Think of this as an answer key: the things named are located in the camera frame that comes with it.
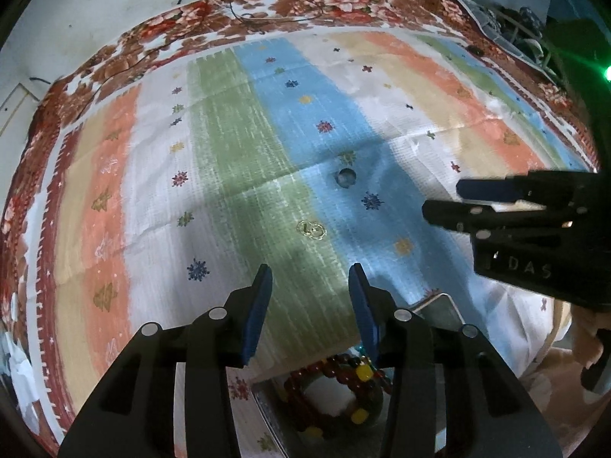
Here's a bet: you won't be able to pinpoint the silver metal box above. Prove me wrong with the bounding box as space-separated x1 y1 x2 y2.
248 292 466 458

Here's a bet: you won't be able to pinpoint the striped colourful cloth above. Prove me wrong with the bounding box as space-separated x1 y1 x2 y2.
24 31 602 458

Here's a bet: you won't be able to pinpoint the dark red bead bracelet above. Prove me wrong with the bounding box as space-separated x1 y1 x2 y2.
284 354 364 440

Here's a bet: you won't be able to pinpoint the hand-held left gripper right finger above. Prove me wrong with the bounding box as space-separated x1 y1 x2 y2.
348 262 564 458

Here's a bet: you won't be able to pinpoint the person's right hand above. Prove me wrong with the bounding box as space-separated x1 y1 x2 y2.
570 303 611 394

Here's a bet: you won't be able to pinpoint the green jade bangle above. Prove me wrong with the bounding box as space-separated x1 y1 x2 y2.
329 377 390 427

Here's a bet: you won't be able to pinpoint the gold earrings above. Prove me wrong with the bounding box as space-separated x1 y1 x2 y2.
296 219 328 240

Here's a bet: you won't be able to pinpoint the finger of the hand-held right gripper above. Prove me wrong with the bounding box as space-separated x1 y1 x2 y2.
456 172 597 203
422 200 576 244

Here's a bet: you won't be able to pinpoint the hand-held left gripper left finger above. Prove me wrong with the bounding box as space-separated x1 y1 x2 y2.
57 263 274 458

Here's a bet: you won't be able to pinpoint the white crumpled tissue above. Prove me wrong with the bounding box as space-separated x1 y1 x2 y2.
0 329 39 421

